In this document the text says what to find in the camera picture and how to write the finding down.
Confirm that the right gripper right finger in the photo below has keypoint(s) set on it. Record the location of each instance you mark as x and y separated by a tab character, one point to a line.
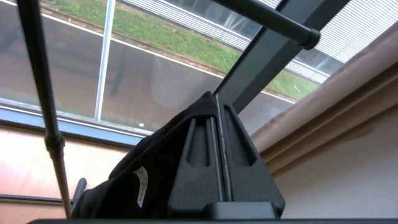
252	186

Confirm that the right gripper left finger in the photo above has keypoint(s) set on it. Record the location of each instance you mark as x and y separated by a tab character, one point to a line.
196	186

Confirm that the black garment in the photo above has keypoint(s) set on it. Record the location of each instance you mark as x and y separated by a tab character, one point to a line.
155	155

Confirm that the black clothes rack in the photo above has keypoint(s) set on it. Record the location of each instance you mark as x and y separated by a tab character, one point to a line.
40	77

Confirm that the beige curtain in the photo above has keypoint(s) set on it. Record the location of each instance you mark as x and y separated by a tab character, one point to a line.
342	102

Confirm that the window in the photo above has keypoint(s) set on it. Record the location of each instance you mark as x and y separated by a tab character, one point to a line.
264	62

